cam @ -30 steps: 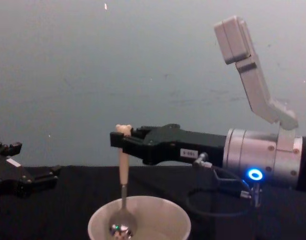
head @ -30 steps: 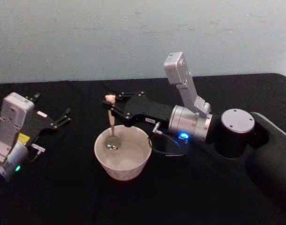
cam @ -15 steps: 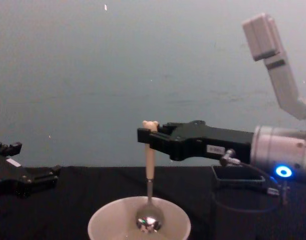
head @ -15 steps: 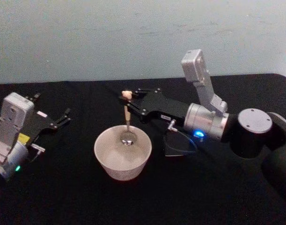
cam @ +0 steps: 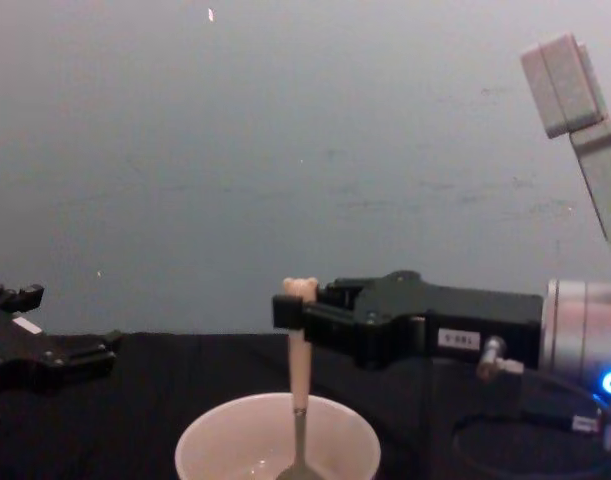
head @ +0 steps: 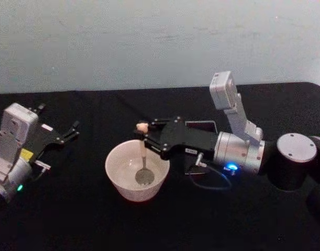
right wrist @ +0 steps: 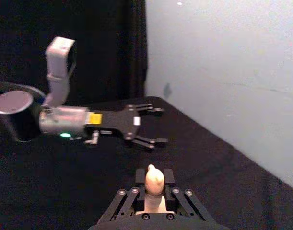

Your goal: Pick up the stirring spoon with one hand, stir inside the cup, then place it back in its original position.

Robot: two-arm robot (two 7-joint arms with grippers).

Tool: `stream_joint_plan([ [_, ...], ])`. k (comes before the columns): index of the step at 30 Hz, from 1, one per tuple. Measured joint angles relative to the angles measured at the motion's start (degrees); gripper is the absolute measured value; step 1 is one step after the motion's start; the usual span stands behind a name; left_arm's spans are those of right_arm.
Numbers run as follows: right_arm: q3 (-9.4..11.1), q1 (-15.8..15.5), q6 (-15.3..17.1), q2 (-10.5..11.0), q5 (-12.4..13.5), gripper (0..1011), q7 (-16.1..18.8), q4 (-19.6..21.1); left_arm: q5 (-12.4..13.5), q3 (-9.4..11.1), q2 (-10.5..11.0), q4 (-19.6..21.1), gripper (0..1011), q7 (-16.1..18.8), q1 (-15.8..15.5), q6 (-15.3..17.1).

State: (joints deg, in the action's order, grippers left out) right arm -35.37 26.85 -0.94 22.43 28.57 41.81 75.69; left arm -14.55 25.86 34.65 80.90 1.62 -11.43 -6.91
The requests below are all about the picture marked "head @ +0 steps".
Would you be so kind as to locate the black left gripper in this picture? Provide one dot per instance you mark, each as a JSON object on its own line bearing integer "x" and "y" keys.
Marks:
{"x": 43, "y": 138}

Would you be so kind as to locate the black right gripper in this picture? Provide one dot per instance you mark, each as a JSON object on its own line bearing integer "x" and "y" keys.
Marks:
{"x": 191, "y": 142}

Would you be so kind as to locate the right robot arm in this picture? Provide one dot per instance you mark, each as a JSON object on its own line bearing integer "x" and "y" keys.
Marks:
{"x": 235, "y": 149}

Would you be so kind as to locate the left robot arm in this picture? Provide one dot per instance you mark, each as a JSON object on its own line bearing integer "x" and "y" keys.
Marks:
{"x": 8, "y": 170}

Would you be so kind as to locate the white bowl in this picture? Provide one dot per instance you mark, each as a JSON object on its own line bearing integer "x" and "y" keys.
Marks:
{"x": 128, "y": 188}

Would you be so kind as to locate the black table cloth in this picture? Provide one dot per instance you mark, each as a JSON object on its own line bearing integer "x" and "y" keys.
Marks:
{"x": 70, "y": 222}

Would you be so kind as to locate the pale wall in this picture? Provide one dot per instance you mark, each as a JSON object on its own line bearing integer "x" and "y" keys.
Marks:
{"x": 149, "y": 39}

